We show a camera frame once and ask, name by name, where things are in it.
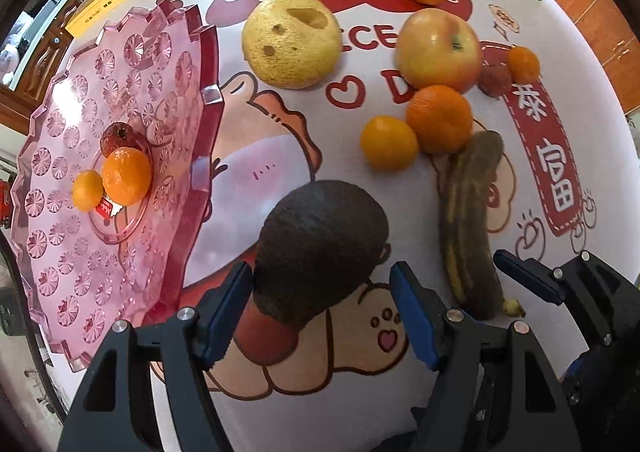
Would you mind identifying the overripe brown banana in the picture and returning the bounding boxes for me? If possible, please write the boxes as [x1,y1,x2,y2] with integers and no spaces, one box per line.
[439,131,526,321]

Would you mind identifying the large orange mandarin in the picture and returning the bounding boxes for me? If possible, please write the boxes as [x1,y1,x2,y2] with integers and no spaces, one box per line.
[406,84,473,156]

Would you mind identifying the red lychee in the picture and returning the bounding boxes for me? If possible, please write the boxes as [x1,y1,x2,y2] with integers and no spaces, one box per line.
[477,64,513,98]
[100,123,138,158]

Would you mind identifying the small orange mandarin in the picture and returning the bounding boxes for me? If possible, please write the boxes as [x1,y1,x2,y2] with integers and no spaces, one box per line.
[360,116,420,172]

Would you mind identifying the dark avocado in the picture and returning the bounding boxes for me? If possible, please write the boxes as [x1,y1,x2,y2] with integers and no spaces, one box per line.
[252,180,390,328]

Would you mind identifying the red yellow apple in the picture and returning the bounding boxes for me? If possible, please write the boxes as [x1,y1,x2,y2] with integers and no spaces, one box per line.
[394,8,483,94]

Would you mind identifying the yellow pear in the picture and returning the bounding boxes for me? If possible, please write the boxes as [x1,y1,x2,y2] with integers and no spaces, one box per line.
[241,0,343,90]

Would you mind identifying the pink plastic fruit bowl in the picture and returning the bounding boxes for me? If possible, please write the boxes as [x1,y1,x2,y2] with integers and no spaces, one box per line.
[11,4,224,371]

